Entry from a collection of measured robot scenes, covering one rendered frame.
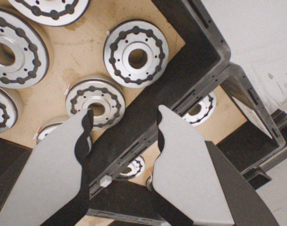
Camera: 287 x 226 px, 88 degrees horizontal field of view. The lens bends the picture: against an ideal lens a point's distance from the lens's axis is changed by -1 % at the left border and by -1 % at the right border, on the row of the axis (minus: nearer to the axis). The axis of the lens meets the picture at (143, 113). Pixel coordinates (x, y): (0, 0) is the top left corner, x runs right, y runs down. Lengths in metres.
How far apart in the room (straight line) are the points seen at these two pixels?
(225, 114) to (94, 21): 0.35
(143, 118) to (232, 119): 0.28
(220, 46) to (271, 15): 0.38
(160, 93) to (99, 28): 0.14
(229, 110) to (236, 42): 0.20
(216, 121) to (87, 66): 0.33
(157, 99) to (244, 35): 0.36
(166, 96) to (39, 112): 0.24
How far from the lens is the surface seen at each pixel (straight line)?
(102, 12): 0.27
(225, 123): 0.47
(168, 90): 0.24
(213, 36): 0.20
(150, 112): 0.25
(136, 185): 0.53
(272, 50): 0.64
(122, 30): 0.24
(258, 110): 0.32
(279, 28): 0.62
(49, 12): 0.25
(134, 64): 0.27
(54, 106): 0.33
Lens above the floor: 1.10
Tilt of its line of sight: 53 degrees down
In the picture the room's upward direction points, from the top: 160 degrees clockwise
